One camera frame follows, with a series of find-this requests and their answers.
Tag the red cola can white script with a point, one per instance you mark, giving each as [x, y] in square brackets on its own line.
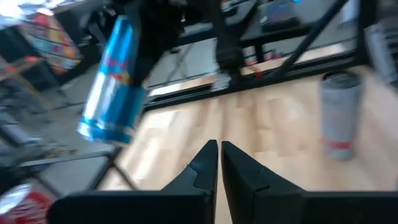
[21, 205]

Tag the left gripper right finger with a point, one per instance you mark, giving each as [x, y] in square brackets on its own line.
[248, 193]

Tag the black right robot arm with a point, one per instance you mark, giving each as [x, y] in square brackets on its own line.
[228, 46]

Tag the colourful patchwork cloth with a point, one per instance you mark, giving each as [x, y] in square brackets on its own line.
[51, 43]

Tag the Celsius can black lid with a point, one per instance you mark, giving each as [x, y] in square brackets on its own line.
[339, 118]

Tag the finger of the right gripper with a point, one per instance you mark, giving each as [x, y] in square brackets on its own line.
[143, 70]

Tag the black aluminium rig frame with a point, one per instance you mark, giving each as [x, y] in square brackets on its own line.
[311, 69]

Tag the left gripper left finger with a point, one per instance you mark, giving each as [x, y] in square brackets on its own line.
[192, 199]

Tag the slim silver blue can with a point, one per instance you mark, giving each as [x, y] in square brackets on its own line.
[113, 87]

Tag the black desk bar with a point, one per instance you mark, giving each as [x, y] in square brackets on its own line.
[280, 35]

